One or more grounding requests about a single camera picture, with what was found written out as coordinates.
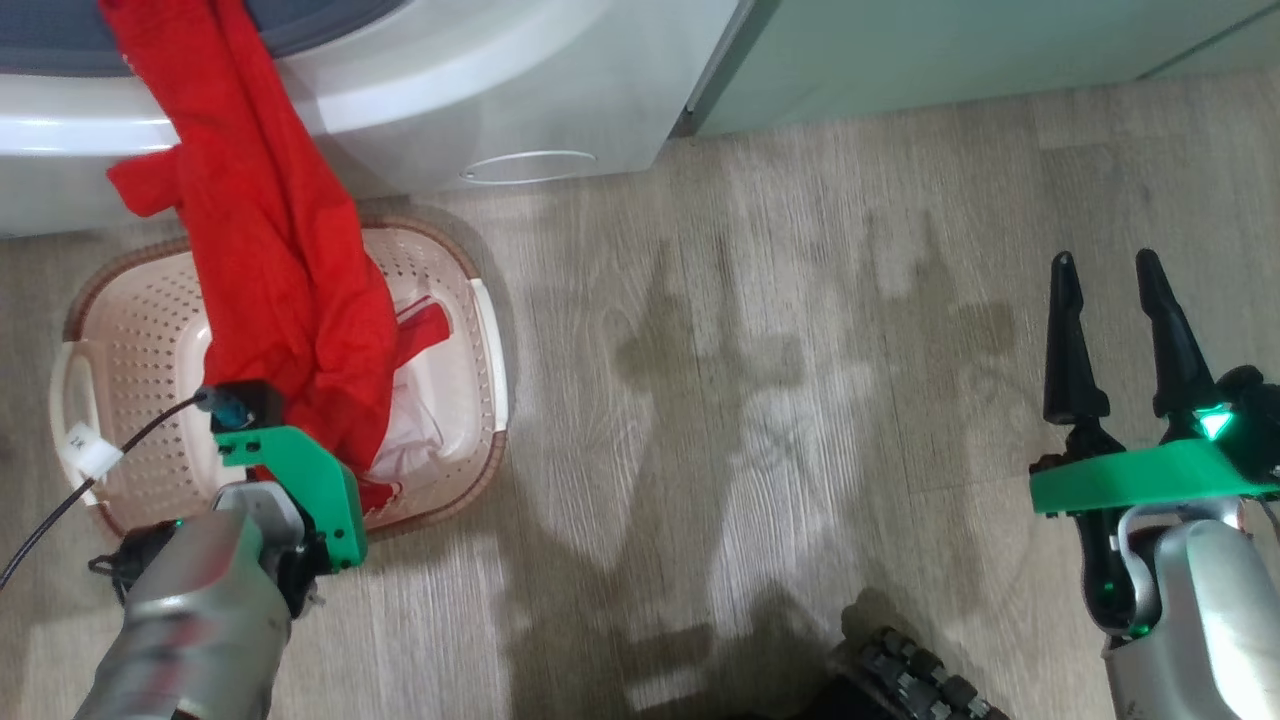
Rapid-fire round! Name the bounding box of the cream perforated laundry basket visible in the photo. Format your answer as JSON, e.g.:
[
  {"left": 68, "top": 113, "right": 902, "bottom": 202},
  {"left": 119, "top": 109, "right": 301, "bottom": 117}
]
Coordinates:
[{"left": 48, "top": 215, "right": 511, "bottom": 541}]

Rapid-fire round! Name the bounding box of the thin black cable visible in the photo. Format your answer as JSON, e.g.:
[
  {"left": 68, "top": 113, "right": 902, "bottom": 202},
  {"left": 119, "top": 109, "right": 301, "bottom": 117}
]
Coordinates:
[{"left": 0, "top": 393, "right": 213, "bottom": 591}]

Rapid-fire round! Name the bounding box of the round filter cover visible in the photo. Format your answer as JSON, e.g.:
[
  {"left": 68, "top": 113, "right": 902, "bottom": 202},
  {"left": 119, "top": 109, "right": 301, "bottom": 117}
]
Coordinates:
[{"left": 460, "top": 150, "right": 599, "bottom": 186}]

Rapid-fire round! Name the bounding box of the pale green cabinet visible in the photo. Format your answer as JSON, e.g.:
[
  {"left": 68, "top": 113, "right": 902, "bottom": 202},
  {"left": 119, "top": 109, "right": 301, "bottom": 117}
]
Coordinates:
[{"left": 690, "top": 0, "right": 1280, "bottom": 139}]

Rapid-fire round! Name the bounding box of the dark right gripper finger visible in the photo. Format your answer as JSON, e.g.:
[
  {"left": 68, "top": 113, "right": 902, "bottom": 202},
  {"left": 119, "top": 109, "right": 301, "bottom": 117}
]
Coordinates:
[
  {"left": 1043, "top": 252, "right": 1123, "bottom": 467},
  {"left": 1135, "top": 249, "right": 1221, "bottom": 443}
]

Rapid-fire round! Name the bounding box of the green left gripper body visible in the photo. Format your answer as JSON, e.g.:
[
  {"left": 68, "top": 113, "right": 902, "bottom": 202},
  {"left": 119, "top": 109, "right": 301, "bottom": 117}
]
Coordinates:
[{"left": 213, "top": 425, "right": 368, "bottom": 574}]

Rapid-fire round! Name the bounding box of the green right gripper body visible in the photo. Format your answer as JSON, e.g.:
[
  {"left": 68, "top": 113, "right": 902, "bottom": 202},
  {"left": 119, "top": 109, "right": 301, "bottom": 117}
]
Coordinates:
[{"left": 1028, "top": 438, "right": 1280, "bottom": 613}]

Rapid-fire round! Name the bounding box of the white garment with red trim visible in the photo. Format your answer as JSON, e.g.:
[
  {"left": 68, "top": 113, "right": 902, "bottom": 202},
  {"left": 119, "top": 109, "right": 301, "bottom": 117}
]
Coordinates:
[{"left": 368, "top": 295, "right": 453, "bottom": 479}]

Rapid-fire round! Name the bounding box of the white cable tag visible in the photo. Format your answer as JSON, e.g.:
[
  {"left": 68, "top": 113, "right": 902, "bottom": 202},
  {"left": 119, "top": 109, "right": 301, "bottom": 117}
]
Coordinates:
[{"left": 60, "top": 422, "right": 123, "bottom": 479}]

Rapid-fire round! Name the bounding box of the white washing machine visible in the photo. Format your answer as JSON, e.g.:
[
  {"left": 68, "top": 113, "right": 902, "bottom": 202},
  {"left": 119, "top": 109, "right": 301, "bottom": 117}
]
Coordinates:
[{"left": 0, "top": 0, "right": 746, "bottom": 239}]

